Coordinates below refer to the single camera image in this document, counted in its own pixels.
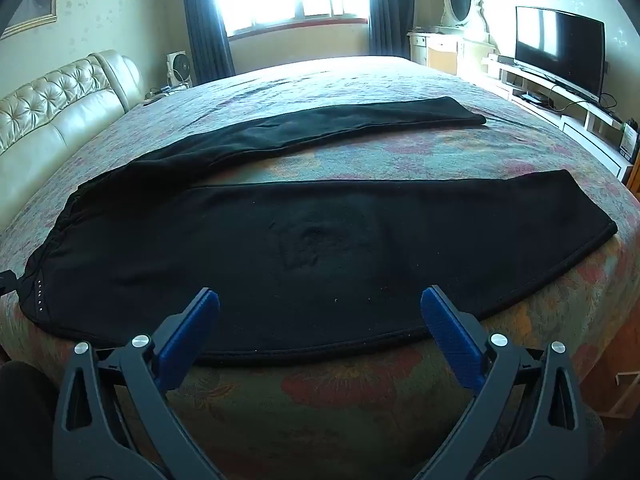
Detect white box fan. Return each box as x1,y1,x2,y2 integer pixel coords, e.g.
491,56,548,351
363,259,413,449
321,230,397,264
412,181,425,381
165,50,188,86

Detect beige tufted leather headboard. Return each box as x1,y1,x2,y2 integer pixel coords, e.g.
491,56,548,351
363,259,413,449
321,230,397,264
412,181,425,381
0,50,146,158

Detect white vanity table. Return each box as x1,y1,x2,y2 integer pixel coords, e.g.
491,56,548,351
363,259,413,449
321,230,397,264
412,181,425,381
407,25,496,76

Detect black flat television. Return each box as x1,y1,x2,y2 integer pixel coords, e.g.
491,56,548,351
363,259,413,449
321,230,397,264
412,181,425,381
515,6,607,103

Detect white television stand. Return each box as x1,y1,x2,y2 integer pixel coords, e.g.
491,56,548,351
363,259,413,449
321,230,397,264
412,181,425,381
482,55,638,181

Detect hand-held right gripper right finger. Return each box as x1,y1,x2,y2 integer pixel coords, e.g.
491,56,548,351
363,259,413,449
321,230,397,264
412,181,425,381
420,285,588,480

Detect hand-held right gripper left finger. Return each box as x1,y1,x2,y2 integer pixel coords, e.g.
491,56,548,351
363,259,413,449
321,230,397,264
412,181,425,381
52,287,226,480

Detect person's dark clothing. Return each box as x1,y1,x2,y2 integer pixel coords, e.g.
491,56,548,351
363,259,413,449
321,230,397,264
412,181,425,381
0,360,53,480

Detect floral bedspread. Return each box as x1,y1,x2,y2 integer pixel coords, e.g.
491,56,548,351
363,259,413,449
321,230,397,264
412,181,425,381
0,55,640,480

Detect small printed box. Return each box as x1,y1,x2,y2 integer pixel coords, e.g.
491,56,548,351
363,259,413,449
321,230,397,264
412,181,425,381
620,120,640,163

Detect black pants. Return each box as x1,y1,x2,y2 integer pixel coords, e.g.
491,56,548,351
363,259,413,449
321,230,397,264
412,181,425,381
20,96,619,367

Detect brown wooden drawer cabinet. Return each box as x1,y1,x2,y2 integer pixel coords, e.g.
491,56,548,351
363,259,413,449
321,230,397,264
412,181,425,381
620,160,640,198

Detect dark blue curtain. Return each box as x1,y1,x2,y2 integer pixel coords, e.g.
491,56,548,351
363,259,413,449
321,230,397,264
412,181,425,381
180,0,236,86
367,0,418,61

